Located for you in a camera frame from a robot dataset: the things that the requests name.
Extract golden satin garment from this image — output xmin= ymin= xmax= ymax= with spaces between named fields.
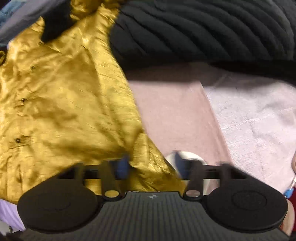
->
xmin=1 ymin=1 xmax=185 ymax=203

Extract pink blanket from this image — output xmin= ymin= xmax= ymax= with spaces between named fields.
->
xmin=125 ymin=62 xmax=295 ymax=192

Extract lavender floral bed sheet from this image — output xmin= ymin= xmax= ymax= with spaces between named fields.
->
xmin=0 ymin=199 xmax=26 ymax=235

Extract black quilted garment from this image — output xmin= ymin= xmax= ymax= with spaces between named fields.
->
xmin=109 ymin=1 xmax=295 ymax=80

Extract grey mattress cover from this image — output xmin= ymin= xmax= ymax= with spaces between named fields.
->
xmin=1 ymin=1 xmax=71 ymax=47

